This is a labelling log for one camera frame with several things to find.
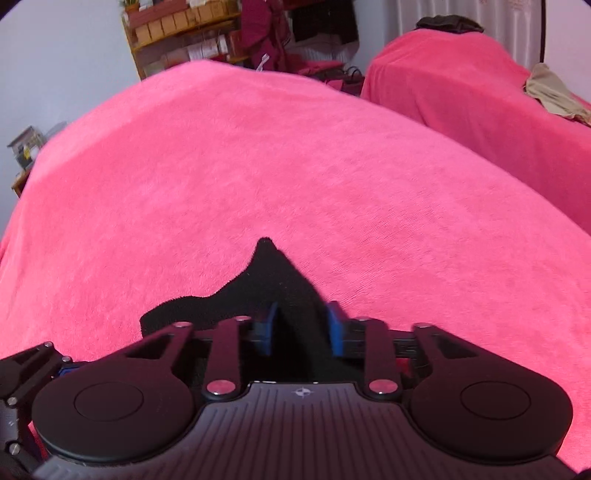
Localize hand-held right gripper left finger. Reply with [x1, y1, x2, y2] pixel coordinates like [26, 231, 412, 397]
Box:
[122, 301, 280, 401]

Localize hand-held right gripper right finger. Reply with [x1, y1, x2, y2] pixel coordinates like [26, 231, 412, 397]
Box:
[325, 300, 484, 401]

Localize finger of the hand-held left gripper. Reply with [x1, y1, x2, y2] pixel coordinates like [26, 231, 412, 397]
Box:
[0, 401, 49, 476]
[0, 342, 78, 408]

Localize black pants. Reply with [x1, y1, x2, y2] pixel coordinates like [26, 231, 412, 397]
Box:
[140, 237, 416, 385]

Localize small cluttered side table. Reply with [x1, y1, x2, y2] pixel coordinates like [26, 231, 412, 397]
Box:
[6, 122, 70, 198]

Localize coral pink bed blanket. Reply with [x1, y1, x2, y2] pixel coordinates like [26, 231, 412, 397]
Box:
[360, 28, 591, 237]

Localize maroon hanging garment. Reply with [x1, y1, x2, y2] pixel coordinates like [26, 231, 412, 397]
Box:
[240, 0, 297, 73]

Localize wooden shelf with boxes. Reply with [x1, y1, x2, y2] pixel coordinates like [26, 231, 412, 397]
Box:
[121, 0, 253, 82]

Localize beige garment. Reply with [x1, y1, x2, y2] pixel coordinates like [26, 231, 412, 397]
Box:
[524, 62, 591, 126]

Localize dark crumpled garment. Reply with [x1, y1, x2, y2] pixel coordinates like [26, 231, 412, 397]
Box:
[416, 15, 485, 34]

